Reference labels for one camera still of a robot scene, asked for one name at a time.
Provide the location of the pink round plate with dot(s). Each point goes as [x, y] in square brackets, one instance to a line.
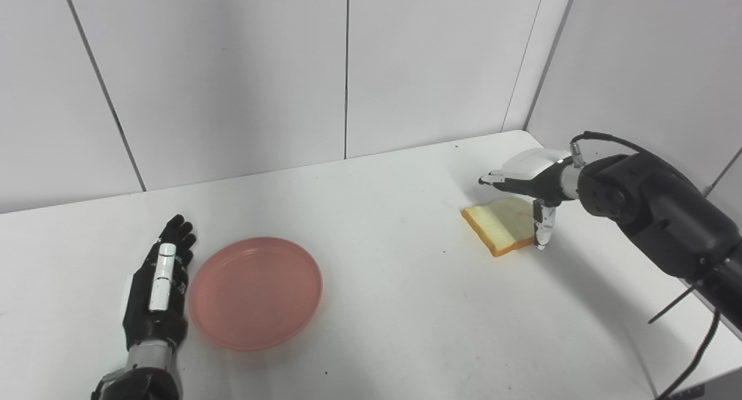
[255, 293]

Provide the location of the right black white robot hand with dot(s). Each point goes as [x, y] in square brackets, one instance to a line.
[536, 182]

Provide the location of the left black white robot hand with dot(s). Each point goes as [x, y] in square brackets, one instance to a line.
[157, 290]

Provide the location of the slice of bread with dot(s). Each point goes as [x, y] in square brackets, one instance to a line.
[501, 223]

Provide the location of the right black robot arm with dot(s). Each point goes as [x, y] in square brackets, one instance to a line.
[661, 214]

